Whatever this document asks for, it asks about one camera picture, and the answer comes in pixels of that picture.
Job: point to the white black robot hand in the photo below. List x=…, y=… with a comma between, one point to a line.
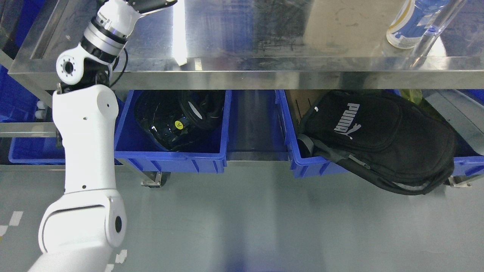
x=120, y=16

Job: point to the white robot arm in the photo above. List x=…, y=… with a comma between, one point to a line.
x=80, y=230

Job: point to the stainless steel table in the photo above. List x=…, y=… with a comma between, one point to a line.
x=296, y=45

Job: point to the blue bin far left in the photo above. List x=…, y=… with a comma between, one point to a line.
x=17, y=104

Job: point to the blue bin with backpack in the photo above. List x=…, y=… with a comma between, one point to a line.
x=319, y=166

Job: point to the blue white bottle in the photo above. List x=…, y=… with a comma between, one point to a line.
x=413, y=20

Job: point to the black Puma backpack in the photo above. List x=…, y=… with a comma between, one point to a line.
x=381, y=137

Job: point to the grey plastic case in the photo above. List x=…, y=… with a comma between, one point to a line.
x=463, y=113

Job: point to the blue bin with cables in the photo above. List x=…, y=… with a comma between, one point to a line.
x=174, y=131

